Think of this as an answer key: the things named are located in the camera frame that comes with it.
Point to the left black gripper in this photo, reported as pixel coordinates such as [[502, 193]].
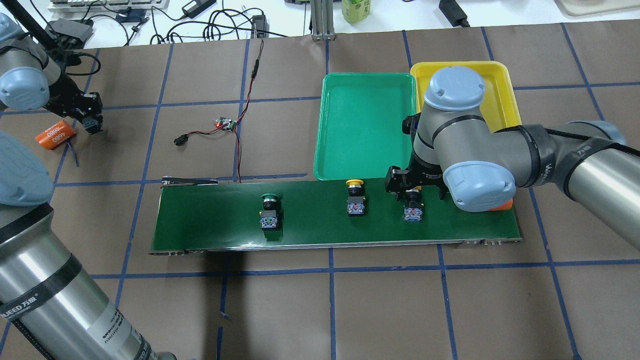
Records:
[[64, 100]]

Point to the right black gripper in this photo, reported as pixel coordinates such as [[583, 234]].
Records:
[[424, 175]]

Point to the yellow push button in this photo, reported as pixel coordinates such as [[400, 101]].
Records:
[[356, 200], [413, 208]]

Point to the orange cylinder with 4680 print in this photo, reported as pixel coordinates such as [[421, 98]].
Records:
[[56, 135]]

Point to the plain orange cylinder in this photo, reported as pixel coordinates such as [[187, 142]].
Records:
[[504, 207]]

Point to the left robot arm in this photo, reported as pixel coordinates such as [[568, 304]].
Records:
[[45, 292]]

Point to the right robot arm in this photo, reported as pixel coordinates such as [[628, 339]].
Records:
[[455, 150]]

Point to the green plastic tray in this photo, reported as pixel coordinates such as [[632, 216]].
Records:
[[359, 132]]

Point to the yellow plastic tray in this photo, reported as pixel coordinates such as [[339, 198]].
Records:
[[499, 107]]

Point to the small controller circuit board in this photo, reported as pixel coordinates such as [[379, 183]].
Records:
[[224, 124]]

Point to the green conveyor belt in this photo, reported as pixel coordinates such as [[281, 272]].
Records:
[[225, 217]]

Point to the green tea bottle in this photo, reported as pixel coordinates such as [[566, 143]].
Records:
[[354, 11]]

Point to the black power adapter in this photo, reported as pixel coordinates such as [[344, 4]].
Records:
[[453, 13]]

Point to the aluminium frame post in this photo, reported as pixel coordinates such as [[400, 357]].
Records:
[[322, 20]]

